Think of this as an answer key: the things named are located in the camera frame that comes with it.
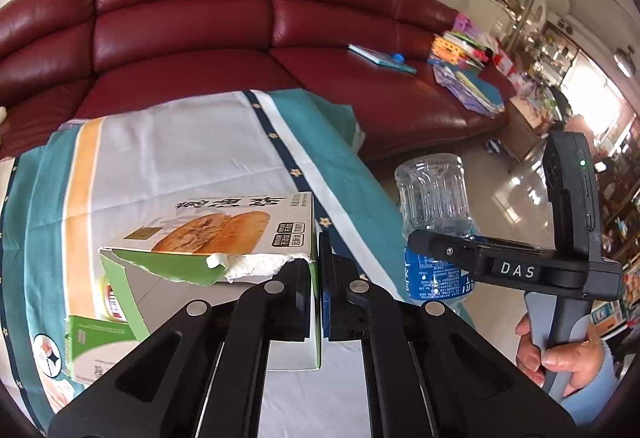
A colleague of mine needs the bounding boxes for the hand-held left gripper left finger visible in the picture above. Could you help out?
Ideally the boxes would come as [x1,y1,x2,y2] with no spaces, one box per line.
[47,260,321,438]

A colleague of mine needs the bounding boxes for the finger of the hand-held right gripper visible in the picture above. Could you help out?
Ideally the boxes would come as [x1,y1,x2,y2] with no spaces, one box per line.
[406,230,488,280]

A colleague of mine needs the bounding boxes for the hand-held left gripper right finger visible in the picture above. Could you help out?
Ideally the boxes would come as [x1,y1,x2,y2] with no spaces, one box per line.
[320,233,581,438]

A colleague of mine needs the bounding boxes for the clear plastic bottle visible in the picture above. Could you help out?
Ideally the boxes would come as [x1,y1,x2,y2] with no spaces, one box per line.
[394,153,476,314]

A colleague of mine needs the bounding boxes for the green cardboard box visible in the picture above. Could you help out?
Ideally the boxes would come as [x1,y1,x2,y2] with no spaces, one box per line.
[65,190,323,386]

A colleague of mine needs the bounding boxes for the person's right hand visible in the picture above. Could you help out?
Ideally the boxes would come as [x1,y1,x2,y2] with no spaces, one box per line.
[515,313,608,391]

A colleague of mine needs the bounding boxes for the wooden side table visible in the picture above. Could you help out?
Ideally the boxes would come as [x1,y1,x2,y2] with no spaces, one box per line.
[500,95,556,174]

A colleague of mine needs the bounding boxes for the stack of colourful books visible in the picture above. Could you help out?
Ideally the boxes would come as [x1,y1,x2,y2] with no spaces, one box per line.
[427,13,506,116]

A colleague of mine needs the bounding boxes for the teal white printed tablecloth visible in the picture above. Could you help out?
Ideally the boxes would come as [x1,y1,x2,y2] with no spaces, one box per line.
[0,88,476,438]

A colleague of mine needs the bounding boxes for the teal book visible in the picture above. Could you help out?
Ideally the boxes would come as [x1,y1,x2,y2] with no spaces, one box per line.
[347,43,417,75]

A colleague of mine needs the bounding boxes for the dark red leather sofa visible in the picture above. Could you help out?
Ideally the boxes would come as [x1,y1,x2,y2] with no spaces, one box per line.
[0,0,516,164]

